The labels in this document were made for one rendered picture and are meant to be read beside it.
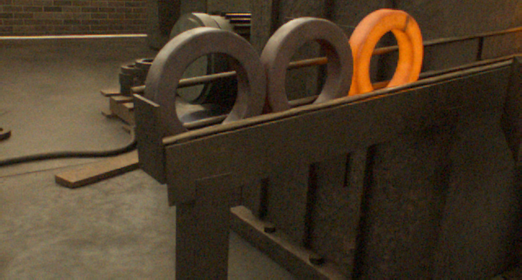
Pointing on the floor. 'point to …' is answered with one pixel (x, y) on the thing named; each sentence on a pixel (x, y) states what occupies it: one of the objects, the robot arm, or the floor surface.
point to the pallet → (125, 107)
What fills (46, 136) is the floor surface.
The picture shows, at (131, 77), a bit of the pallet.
